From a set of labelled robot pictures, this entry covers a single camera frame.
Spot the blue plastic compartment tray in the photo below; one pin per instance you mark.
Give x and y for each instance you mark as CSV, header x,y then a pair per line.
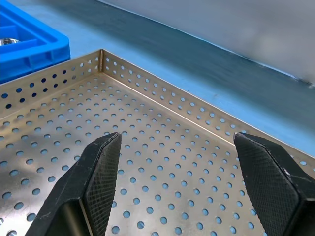
x,y
49,46

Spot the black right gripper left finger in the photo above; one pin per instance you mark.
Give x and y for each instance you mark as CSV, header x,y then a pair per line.
x,y
73,196

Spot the perforated steel tray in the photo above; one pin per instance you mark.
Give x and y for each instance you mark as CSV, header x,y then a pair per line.
x,y
160,159

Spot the small metal roller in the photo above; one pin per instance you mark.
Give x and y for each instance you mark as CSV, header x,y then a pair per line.
x,y
8,41

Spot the white backdrop board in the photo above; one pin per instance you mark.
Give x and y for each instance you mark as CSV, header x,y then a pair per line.
x,y
221,24

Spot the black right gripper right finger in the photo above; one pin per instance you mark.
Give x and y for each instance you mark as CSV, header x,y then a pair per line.
x,y
275,191

